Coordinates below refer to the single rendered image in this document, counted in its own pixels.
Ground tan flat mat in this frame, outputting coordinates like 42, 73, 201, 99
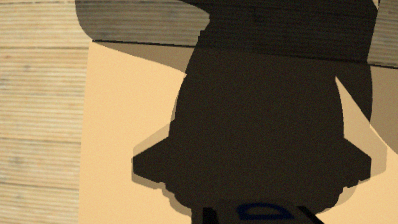
78, 42, 398, 224

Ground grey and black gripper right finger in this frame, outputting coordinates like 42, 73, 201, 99
297, 206, 325, 224

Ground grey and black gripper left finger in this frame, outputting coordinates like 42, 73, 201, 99
203, 207, 219, 224

